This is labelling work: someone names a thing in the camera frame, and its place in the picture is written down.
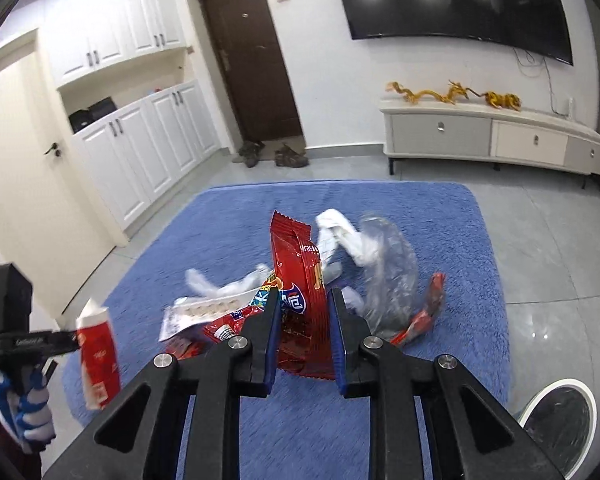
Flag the white trash bin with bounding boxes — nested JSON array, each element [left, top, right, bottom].
[[511, 379, 599, 463]]

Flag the white plastic bag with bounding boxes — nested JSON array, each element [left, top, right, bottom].
[[316, 208, 383, 316]]

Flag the small red wrapper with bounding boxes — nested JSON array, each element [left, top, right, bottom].
[[387, 272, 447, 347]]

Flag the short golden ornament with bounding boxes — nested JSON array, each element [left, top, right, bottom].
[[481, 91, 523, 112]]

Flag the colourful snack packet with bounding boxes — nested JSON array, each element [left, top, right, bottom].
[[200, 271, 281, 348]]

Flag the dark brown door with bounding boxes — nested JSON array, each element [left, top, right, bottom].
[[198, 0, 303, 142]]

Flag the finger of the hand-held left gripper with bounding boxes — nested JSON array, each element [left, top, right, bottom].
[[45, 329, 81, 357]]

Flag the long golden dragon ornament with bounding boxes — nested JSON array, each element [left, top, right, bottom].
[[386, 80, 476, 106]]

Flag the cream door with black handle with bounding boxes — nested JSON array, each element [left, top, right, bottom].
[[0, 55, 116, 316]]

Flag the black wall television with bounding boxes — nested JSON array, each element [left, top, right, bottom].
[[329, 0, 574, 66]]

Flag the dark red wrapper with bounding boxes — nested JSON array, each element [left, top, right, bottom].
[[165, 335, 206, 361]]

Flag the dark red clothing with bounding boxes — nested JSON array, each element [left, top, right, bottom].
[[0, 400, 46, 480]]

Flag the white television cabinet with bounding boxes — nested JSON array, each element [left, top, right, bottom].
[[378, 96, 600, 191]]

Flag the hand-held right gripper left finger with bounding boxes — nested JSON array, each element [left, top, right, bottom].
[[42, 302, 283, 480]]

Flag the thin wall cable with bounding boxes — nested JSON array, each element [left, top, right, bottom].
[[512, 47, 556, 111]]

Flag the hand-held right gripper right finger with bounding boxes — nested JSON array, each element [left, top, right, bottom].
[[327, 287, 566, 480]]

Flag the black bag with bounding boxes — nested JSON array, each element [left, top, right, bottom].
[[87, 97, 117, 122], [68, 109, 94, 135]]

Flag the white blister pack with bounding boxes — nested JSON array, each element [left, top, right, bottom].
[[159, 296, 253, 343]]

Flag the brown shoe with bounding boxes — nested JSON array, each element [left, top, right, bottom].
[[274, 143, 309, 168], [231, 141, 266, 168]]

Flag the clear plastic bag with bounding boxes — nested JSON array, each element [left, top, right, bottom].
[[357, 212, 421, 336]]

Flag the white upper wall cabinets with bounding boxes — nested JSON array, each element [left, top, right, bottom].
[[42, 0, 186, 88]]

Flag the blue plush mat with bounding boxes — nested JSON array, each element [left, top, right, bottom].
[[61, 181, 511, 480]]

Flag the red and white packet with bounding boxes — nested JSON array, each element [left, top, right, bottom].
[[75, 299, 122, 409]]

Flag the person's left hand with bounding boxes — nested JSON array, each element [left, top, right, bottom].
[[0, 366, 57, 445]]

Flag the large red snack wrapper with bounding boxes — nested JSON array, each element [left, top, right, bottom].
[[270, 210, 338, 379]]

